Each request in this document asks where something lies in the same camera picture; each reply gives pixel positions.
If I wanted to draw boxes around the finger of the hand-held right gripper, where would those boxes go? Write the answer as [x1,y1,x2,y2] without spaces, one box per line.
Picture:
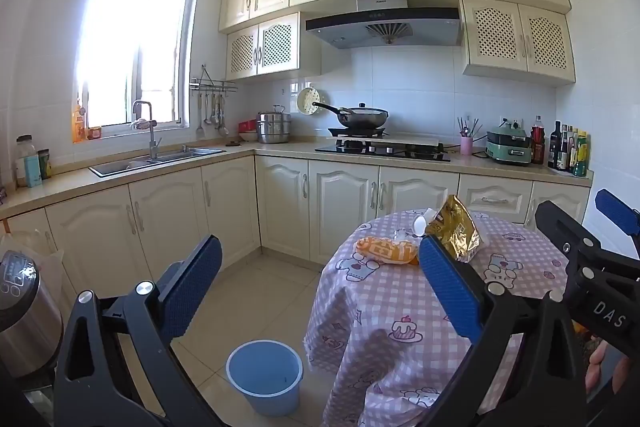
[535,201,640,280]
[594,188,640,239]

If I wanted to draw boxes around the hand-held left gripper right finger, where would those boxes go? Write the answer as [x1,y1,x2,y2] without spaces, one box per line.
[419,236,588,427]

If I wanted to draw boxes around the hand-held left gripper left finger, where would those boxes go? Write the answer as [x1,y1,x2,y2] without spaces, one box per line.
[52,234,223,427]

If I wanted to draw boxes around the gold foil snack bag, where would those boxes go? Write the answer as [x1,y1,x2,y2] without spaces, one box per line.
[425,194,493,264]

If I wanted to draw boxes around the white paper cup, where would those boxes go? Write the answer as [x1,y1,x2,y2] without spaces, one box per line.
[411,208,441,239]

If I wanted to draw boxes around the orange snack bag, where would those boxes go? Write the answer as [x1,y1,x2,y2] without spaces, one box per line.
[354,234,421,267]

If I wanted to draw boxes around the blue plastic bucket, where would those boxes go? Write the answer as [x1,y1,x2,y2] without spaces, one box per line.
[226,340,304,417]

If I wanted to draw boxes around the person's right hand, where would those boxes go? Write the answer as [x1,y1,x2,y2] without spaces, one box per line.
[585,339,631,393]

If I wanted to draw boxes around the green bottle with yellow label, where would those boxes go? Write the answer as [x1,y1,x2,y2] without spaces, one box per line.
[574,130,589,178]

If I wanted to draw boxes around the pink checkered tablecloth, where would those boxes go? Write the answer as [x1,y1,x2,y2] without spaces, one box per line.
[302,209,591,427]

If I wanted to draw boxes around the dark sauce bottle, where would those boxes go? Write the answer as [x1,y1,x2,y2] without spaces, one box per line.
[557,125,571,172]

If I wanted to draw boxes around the black wine bottle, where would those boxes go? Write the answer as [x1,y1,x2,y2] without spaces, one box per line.
[548,121,563,170]

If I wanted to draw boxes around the red label soda bottle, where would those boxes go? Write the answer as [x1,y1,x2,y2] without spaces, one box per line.
[530,115,547,165]

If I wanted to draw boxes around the green electric cooker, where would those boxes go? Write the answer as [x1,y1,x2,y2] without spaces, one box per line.
[485,123,533,166]

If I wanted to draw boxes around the cream base cabinets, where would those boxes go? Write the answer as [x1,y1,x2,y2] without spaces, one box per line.
[0,152,593,308]

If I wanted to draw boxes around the stainless steel sink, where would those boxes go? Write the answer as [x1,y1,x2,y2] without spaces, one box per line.
[89,147,226,178]

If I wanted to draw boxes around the bundle of chopsticks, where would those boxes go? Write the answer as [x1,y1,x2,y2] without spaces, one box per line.
[456,116,483,138]

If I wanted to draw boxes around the black gas stove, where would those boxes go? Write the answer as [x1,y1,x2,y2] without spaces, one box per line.
[315,139,451,162]

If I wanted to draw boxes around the steel kitchen faucet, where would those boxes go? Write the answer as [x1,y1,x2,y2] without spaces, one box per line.
[131,100,163,160]

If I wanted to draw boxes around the stainless steel rice cooker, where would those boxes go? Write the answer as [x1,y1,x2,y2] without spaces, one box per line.
[0,249,63,380]

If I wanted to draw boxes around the stainless steel steamer pot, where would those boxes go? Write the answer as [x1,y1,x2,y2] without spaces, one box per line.
[256,105,292,144]

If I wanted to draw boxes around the black wok stand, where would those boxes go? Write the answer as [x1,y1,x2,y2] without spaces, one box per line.
[327,126,390,138]

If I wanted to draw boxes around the teal box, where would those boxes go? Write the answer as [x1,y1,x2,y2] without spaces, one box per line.
[24,155,42,188]

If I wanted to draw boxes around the cream lattice door cabinet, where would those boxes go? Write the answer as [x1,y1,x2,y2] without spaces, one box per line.
[226,12,321,82]
[459,0,576,88]

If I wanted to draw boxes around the orange detergent bottle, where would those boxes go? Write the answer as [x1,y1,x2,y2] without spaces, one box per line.
[72,102,87,144]

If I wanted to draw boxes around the glass jar with black lid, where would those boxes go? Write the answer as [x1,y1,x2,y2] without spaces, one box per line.
[15,135,38,188]

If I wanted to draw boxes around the cream perforated steamer plate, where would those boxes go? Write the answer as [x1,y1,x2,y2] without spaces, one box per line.
[296,87,325,115]

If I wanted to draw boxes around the kitchen window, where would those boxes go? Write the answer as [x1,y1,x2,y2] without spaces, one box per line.
[75,0,193,130]

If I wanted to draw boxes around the range hood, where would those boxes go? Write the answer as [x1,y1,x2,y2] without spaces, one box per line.
[305,0,462,50]

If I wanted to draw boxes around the steel wok with black handle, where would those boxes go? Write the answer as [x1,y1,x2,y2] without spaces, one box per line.
[312,102,390,128]

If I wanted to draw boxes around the wall utensil rack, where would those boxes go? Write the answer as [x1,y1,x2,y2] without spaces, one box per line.
[190,64,238,95]

